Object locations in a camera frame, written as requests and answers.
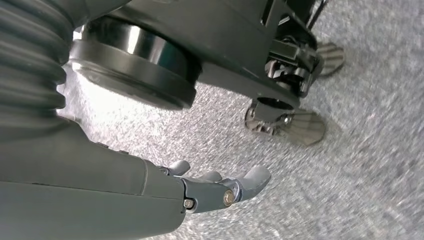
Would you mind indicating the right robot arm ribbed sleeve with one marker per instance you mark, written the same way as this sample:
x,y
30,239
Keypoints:
x,y
26,49

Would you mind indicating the grey caster wheel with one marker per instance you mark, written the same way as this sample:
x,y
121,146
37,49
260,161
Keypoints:
x,y
331,58
304,127

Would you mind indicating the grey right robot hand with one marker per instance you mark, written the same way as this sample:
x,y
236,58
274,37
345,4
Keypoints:
x,y
82,192

